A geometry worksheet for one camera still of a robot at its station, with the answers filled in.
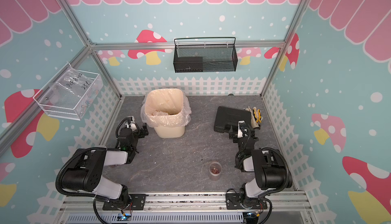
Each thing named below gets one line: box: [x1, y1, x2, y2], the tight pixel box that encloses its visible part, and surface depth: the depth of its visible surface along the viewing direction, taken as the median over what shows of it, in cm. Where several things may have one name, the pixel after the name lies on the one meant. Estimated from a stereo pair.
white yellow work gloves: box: [244, 105, 264, 130], surface depth 107 cm
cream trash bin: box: [145, 88, 187, 139], surface depth 90 cm
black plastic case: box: [213, 106, 252, 134], surface depth 107 cm
